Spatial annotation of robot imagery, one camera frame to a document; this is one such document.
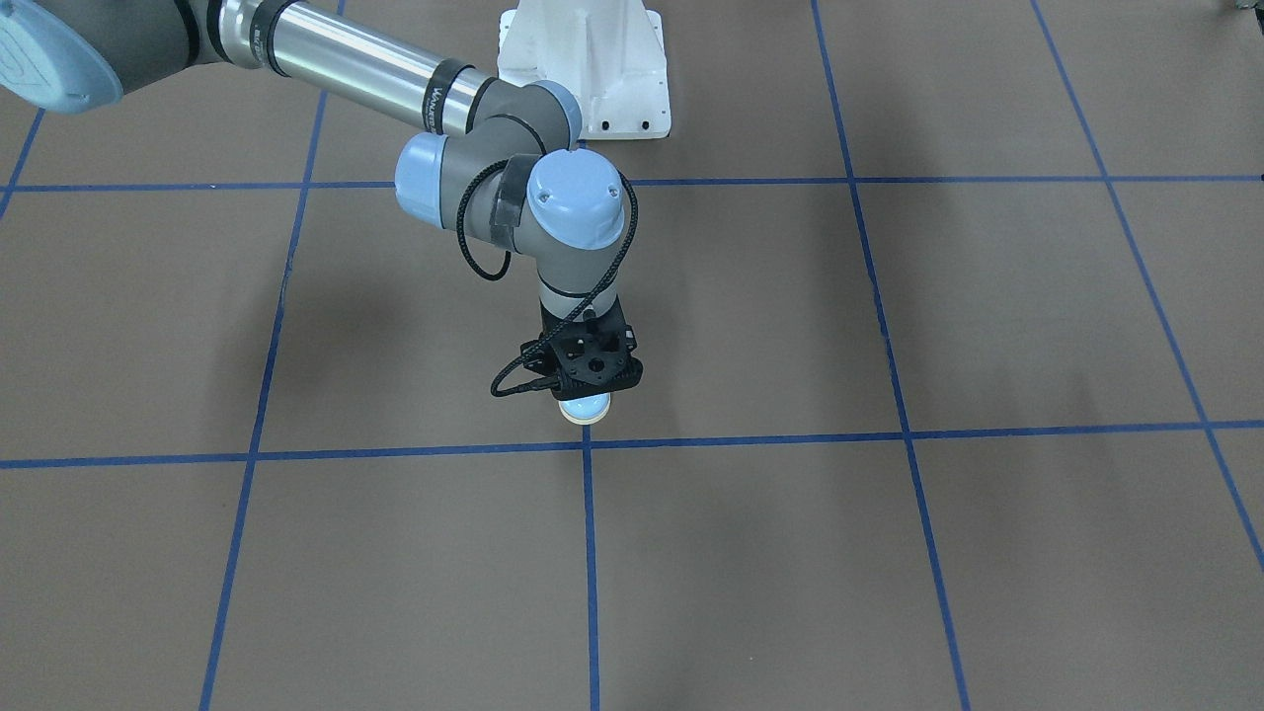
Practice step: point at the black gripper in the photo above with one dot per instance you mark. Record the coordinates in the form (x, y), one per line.
(550, 321)

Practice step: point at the small blue white bell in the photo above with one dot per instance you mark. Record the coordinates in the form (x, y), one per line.
(588, 410)

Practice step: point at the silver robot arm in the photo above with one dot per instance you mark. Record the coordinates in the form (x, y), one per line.
(491, 160)

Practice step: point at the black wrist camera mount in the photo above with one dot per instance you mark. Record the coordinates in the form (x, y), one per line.
(586, 361)

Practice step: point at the white pedestal column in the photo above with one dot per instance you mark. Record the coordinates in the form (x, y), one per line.
(610, 55)

